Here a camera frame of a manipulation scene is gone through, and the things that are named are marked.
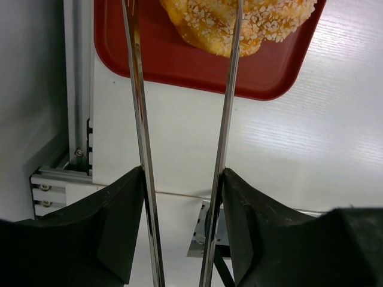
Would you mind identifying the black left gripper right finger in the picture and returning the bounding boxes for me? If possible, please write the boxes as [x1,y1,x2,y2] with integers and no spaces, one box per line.
[223,169,382,286]

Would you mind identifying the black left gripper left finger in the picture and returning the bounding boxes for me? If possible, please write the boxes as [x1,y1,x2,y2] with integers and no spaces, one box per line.
[1,167,144,286]

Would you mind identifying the silver metal tongs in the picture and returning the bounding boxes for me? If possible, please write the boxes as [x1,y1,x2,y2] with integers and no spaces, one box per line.
[122,1,244,286]

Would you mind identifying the round sugar-topped bread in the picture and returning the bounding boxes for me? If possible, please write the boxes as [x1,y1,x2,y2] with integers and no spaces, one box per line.
[161,0,316,57]

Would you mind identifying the red plastic tray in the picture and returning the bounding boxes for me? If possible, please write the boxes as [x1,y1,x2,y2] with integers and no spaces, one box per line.
[94,1,326,100]

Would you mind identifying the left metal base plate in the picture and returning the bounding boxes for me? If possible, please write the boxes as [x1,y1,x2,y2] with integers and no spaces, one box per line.
[187,199,324,258]

